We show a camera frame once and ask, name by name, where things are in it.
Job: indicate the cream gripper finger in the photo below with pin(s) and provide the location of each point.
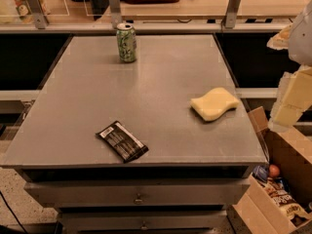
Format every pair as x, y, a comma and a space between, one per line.
294, 97
280, 41

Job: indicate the yellow sponge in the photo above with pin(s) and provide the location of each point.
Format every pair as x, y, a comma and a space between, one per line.
214, 104

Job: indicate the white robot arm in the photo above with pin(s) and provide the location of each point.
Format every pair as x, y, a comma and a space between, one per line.
300, 41

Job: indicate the black rxbar chocolate wrapper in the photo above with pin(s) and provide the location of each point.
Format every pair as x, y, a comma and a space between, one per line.
123, 142

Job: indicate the red apple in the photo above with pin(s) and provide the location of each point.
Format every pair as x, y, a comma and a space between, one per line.
274, 171

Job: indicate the brown snack bag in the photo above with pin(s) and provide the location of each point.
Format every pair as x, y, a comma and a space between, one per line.
285, 201

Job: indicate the cardboard box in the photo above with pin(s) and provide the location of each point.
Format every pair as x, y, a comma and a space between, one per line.
291, 151

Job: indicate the green soda can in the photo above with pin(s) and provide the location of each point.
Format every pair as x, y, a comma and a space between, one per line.
127, 42

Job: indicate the upper grey drawer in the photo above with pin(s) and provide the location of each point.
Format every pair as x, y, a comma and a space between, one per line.
137, 193

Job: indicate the grey drawer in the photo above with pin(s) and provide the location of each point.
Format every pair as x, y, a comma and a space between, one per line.
142, 221
137, 193

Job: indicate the lower grey drawer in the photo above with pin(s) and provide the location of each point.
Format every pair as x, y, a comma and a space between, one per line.
142, 221

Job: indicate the colourful snack package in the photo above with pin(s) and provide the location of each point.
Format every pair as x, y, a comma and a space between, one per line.
17, 11

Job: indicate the right metal bracket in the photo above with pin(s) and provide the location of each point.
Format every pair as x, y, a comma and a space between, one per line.
231, 13

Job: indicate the metal bracket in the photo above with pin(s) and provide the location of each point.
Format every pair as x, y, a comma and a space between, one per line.
115, 12
39, 18
231, 13

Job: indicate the middle metal bracket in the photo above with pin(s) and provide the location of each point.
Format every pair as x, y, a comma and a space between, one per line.
115, 12

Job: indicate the left metal bracket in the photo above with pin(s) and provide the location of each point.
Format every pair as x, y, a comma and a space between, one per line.
39, 18

